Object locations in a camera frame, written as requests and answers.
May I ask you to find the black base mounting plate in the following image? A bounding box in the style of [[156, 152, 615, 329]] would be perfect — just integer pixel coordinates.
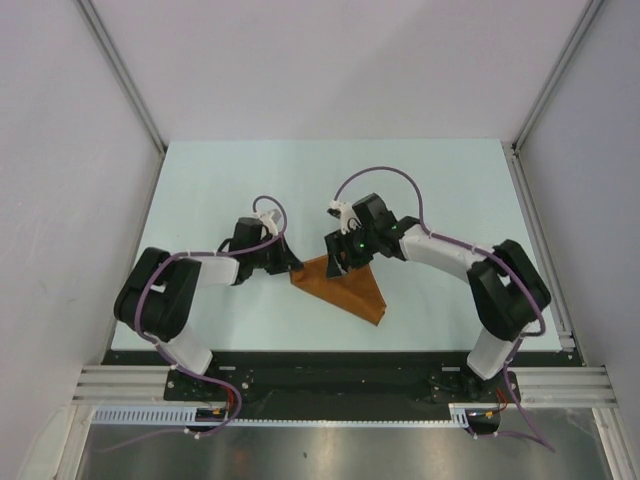
[[102, 349, 584, 431]]

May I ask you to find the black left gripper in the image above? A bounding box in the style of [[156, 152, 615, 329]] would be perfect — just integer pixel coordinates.
[[249, 232, 303, 275]]

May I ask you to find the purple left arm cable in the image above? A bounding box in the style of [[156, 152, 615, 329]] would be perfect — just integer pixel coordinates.
[[94, 194, 289, 454]]

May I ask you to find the aluminium corner post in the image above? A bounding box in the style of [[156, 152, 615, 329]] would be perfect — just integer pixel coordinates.
[[73, 0, 169, 154], [512, 0, 607, 151]]

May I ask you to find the white slotted cable duct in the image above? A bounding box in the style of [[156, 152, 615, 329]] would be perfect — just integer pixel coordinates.
[[92, 405, 469, 428]]

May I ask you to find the orange cloth napkin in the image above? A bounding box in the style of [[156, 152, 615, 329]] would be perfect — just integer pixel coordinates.
[[289, 255, 387, 326]]

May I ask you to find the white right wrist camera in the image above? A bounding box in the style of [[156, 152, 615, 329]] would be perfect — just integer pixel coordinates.
[[327, 200, 361, 235]]

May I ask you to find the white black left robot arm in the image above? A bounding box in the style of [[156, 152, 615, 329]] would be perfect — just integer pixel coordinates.
[[114, 211, 303, 400]]

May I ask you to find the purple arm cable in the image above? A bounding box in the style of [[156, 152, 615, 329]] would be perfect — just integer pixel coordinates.
[[94, 194, 289, 454], [333, 167, 556, 454]]

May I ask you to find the right aluminium corner post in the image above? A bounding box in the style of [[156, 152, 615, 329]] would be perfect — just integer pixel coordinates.
[[512, 0, 607, 151]]

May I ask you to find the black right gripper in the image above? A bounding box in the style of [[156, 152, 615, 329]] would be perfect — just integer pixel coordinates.
[[324, 223, 378, 279]]

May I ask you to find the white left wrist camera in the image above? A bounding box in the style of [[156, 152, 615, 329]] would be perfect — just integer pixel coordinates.
[[255, 209, 282, 237]]

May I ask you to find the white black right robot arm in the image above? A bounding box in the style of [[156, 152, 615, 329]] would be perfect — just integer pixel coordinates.
[[324, 193, 551, 401]]

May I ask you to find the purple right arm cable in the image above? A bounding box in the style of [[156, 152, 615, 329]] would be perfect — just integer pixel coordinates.
[[333, 167, 556, 454]]

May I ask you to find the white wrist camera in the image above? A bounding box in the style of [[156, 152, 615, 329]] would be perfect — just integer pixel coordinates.
[[327, 200, 361, 235], [255, 209, 282, 237]]

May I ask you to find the left aluminium corner post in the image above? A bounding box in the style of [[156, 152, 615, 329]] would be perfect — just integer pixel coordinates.
[[73, 0, 169, 154]]

